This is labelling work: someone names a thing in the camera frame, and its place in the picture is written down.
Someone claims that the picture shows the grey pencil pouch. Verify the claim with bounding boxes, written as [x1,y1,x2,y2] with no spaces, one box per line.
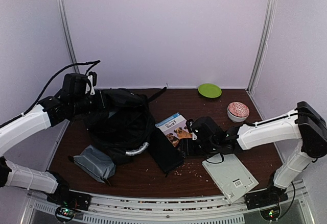
[68,145,116,186]

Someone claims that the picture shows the dog picture book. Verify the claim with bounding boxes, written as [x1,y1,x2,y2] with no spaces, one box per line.
[155,113,193,147]

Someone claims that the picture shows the black student backpack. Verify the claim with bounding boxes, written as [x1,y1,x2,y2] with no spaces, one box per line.
[84,87,167,165]

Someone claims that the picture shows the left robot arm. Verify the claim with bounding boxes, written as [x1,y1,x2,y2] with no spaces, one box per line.
[1,91,107,206]

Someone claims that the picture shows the red patterned bowl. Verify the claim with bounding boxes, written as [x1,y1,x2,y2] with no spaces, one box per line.
[227,102,250,122]

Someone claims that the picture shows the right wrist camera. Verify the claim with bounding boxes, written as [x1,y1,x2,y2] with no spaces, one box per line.
[186,116,224,142]

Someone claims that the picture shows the green plate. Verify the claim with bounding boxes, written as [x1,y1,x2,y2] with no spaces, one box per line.
[198,83,222,98]

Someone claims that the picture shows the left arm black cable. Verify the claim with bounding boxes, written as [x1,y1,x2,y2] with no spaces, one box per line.
[0,60,101,128]

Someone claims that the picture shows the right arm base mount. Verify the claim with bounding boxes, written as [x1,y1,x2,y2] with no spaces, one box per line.
[244,172,289,221]

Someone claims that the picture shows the left aluminium frame post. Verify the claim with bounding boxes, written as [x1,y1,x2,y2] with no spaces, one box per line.
[57,0,77,64]

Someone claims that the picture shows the black zip pouch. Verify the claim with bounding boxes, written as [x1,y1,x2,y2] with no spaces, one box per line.
[148,128,184,175]

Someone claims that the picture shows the aluminium frame post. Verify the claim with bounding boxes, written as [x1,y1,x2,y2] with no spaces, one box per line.
[57,0,77,64]
[247,0,277,95]

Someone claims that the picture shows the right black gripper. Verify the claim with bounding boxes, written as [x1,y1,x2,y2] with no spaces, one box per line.
[175,138,218,157]

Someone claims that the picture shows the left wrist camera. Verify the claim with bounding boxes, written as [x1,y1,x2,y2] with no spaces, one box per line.
[85,71,98,95]

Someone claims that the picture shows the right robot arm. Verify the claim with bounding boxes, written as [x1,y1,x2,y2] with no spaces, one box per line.
[177,102,326,205]

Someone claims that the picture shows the grey notebook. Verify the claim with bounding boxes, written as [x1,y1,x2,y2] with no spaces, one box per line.
[202,154,259,204]

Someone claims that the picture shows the right aluminium frame post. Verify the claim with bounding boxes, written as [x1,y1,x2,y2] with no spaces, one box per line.
[247,0,277,95]

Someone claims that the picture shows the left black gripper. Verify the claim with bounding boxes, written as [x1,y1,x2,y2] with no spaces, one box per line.
[70,89,109,116]

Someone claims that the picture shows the front aluminium rail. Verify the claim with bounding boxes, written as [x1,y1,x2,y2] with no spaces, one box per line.
[20,179,315,224]

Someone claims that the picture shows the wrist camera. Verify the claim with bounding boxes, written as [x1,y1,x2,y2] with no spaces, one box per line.
[85,71,98,95]
[186,116,224,142]

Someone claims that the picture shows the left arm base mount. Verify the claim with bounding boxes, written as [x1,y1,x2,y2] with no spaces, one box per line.
[46,172,92,221]

